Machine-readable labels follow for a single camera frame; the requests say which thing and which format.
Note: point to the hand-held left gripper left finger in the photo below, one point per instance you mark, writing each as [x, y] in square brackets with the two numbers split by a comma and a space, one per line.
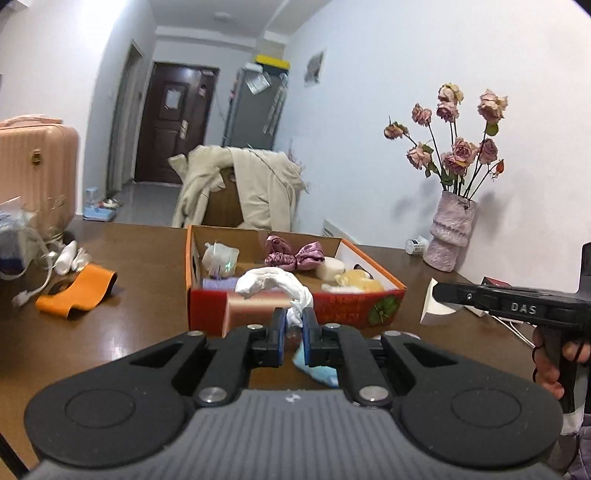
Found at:
[280, 339]

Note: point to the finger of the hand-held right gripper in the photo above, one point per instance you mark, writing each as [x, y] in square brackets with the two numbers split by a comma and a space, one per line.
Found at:
[455, 295]

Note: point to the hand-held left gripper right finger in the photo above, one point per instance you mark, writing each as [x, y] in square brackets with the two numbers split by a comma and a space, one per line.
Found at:
[305, 339]

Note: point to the light blue cloth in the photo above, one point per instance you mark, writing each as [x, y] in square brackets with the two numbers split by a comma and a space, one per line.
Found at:
[318, 371]

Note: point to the red cardboard box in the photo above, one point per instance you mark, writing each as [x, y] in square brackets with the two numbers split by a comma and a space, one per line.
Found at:
[341, 308]

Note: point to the white tissue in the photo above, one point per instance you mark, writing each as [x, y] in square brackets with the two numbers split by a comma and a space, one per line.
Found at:
[272, 279]

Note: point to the white round sponge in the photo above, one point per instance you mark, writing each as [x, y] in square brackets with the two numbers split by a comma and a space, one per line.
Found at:
[330, 268]

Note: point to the white yellow plush sheep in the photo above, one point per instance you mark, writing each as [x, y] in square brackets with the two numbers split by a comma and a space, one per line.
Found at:
[355, 280]

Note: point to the purple sachet pillow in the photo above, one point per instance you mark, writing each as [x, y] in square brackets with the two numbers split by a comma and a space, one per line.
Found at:
[221, 283]

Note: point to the mauve satin scrunchie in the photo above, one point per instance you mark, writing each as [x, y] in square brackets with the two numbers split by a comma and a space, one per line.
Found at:
[308, 257]
[278, 251]

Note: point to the clear plastic bag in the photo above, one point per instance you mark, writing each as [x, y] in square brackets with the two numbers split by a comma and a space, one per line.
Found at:
[219, 258]
[14, 240]

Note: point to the person's right hand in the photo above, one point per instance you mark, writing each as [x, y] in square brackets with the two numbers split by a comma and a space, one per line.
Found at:
[547, 376]

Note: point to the white paper piece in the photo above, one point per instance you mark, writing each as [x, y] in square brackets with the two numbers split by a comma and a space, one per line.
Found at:
[434, 309]

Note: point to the pink textured vase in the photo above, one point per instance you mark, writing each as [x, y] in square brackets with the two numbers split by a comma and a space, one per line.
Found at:
[448, 235]

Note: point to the small white pill bottle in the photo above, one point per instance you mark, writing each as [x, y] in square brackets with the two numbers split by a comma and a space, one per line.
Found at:
[417, 245]

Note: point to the dried pink roses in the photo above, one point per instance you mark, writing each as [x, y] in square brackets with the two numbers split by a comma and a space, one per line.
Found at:
[455, 152]

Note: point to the brown chair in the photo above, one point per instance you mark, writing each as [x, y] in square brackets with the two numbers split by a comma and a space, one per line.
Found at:
[224, 205]

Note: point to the beige coat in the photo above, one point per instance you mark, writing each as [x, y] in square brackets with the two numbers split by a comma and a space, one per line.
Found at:
[263, 189]

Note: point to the blue floor tray with bottles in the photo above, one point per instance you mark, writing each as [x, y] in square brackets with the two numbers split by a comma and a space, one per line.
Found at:
[99, 207]

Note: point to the grey refrigerator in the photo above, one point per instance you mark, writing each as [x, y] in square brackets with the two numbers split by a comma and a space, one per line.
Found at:
[249, 115]

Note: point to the small white squeeze bottle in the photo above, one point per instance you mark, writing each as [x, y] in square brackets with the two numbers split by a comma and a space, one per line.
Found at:
[65, 258]

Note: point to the dark brown entrance door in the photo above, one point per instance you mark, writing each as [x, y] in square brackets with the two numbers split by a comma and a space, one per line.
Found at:
[178, 129]

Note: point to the white paper notice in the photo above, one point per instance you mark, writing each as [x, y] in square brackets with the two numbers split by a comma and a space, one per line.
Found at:
[172, 99]

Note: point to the yellow black box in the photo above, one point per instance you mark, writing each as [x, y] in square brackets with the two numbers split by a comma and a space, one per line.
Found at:
[273, 62]

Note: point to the pink hard suitcase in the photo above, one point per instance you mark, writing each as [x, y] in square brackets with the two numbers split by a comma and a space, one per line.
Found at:
[41, 175]

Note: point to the hallway ceiling lamp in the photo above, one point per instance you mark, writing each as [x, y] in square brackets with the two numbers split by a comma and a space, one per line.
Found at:
[227, 16]

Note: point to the white wall panel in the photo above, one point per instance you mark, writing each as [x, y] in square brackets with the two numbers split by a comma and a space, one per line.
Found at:
[333, 229]

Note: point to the dark side door frame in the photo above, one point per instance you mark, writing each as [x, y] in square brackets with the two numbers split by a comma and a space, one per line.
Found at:
[123, 124]

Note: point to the wall picture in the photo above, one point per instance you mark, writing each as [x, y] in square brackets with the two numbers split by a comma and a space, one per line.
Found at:
[315, 67]

